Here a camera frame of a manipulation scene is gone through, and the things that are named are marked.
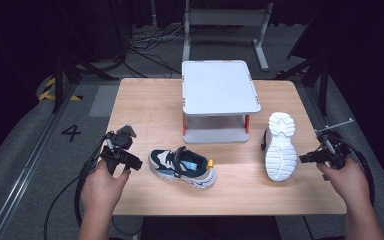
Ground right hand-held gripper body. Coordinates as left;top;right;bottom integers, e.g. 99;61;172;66
314;118;355;171

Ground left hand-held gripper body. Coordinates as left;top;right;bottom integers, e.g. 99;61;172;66
99;123;138;176

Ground white two-tier shoe rack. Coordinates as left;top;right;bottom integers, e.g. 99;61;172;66
181;59;262;145

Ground person's right hand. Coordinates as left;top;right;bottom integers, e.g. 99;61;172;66
315;157;376;209

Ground person's left hand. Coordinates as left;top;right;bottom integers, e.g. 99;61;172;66
79;159;132;218

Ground black metal stand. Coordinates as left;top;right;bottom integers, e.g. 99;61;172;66
274;54;332;118
51;49;121;114

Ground yellow and black striped tape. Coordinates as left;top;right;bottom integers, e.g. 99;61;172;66
38;77;83;102

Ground grey metal stand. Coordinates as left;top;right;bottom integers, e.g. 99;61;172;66
181;0;274;73

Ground right hand-held gripper black cable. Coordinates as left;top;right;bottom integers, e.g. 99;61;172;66
333;136;378;207

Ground hand-held gripper black cable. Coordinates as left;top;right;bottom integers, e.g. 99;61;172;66
333;136;378;207
43;133;114;240

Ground left hand-held gripper black cable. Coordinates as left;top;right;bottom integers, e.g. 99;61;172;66
43;133;114;240

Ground aluminium floor rail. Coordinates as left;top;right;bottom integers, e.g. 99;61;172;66
0;83;78;240

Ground bundle of black floor cables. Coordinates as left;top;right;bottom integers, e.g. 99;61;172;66
125;23;188;80

